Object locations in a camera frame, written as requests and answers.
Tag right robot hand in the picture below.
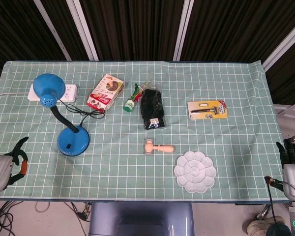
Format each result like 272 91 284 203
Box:
264 130 295 204

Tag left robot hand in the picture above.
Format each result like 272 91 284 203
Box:
0 136 30 194

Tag blue gooseneck desk lamp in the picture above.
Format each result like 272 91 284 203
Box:
33 73 90 156

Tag beige shoe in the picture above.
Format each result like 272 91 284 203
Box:
246 216 286 236

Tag white flower paint palette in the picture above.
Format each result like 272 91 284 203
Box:
174 150 217 194

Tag white power strip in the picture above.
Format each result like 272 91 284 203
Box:
27 83 78 103

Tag razor in yellow blister pack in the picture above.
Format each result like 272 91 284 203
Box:
187 99 229 121

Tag green white checked tablecloth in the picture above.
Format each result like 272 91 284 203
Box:
0 60 292 205

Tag red white snack box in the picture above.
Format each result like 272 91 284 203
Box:
87 73 125 114

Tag small wooden toy hammer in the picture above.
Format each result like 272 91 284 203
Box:
144 138 175 156

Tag green feather shuttlecock toy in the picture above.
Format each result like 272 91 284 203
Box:
123 83 144 113

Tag blue grey robot torso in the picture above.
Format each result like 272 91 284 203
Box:
88 202 195 236

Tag black gloves in plastic bag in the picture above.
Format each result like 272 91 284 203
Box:
139 83 168 131

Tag dark pleated curtain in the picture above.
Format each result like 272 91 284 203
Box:
0 0 295 104

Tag black cable at right hand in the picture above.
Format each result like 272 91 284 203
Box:
265 176 292 236

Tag white power strip cable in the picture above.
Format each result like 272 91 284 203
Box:
0 91 30 101

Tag floor cable bundle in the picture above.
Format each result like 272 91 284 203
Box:
0 200 93 236

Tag black lamp power cable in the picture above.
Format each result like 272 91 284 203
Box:
59 98 107 126

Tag white frame post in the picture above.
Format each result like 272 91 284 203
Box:
65 0 99 61
172 0 195 61
261 19 295 72
33 0 72 61

